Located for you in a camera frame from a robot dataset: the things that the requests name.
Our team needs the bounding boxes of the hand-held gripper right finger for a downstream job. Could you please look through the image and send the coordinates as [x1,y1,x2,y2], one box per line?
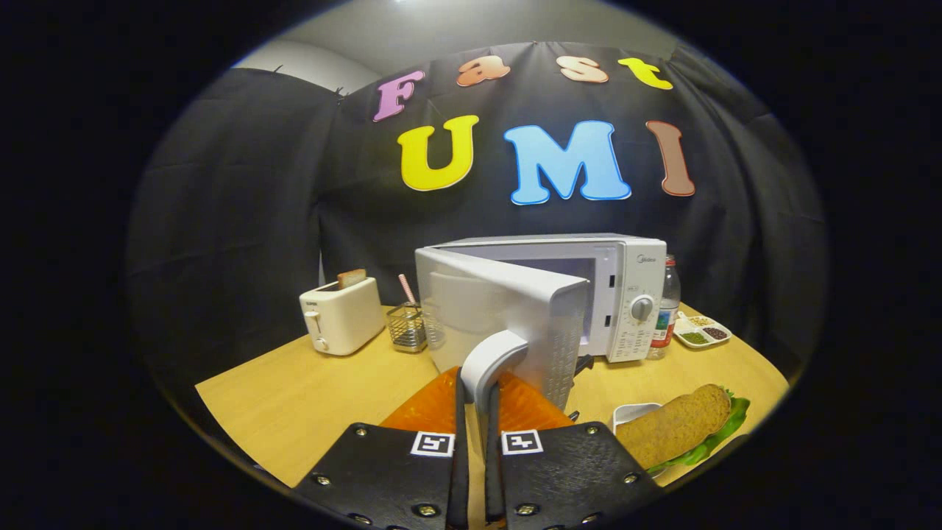
[482,370,663,530]

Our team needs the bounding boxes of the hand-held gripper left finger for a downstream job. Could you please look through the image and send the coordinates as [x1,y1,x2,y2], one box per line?
[293,367,472,530]

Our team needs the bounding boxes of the white microwave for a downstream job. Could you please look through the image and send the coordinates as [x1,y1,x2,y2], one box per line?
[414,233,668,442]

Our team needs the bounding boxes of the brown bread lettuce sandwich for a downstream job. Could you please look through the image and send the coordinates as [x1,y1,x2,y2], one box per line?
[615,384,751,476]

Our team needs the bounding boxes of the small white tray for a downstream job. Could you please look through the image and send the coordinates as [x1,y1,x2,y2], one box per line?
[612,402,663,435]

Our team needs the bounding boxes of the cream toaster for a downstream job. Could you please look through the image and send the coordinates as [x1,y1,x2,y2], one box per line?
[299,276,386,357]

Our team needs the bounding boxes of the clear water bottle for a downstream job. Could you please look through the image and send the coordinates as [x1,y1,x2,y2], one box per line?
[646,255,681,360]

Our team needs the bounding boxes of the white divided bean dish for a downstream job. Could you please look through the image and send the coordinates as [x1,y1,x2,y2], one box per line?
[672,312,732,350]

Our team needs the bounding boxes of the black backdrop cloth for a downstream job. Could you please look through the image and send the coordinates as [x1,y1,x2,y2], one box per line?
[125,40,829,413]

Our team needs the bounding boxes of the wire mesh basket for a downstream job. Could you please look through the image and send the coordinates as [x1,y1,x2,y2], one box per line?
[386,302,428,354]

